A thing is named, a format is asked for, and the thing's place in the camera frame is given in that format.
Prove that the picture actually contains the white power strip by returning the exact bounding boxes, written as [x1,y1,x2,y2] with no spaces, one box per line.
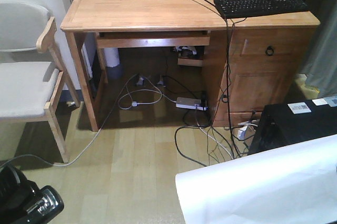
[176,97,208,111]

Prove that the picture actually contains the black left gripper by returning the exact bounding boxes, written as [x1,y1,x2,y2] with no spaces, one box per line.
[13,185,64,223]

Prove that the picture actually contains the black computer tower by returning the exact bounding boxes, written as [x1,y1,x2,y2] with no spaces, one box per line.
[249,98,336,155]

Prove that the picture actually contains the black keyboard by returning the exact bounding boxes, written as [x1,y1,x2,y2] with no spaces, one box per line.
[213,0,309,18]

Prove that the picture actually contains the wooden desk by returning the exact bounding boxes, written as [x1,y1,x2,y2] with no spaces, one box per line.
[61,0,320,131]

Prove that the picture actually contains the long grey floor cable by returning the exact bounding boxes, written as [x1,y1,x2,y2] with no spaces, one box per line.
[0,74,140,168]

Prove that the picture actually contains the white paper sheets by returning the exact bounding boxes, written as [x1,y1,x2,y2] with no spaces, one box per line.
[175,135,336,223]

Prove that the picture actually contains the wooden chair white cushion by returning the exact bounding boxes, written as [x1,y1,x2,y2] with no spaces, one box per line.
[1,2,80,163]

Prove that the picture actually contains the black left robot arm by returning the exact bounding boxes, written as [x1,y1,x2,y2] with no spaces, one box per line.
[1,165,64,223]

